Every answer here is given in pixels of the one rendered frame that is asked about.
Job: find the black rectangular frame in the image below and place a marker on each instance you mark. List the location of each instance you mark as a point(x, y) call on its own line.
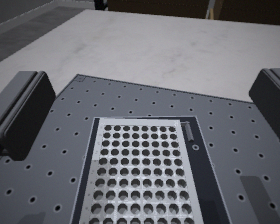
point(212, 204)

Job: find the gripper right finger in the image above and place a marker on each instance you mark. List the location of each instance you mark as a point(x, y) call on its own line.
point(265, 93)

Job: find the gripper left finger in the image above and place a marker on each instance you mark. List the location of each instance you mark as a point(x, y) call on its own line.
point(24, 105)

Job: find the grey perforated metal plate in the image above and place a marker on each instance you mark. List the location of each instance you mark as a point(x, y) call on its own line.
point(140, 174)

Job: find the grey perforated base plate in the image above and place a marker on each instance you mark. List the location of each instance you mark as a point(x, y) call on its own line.
point(244, 150)

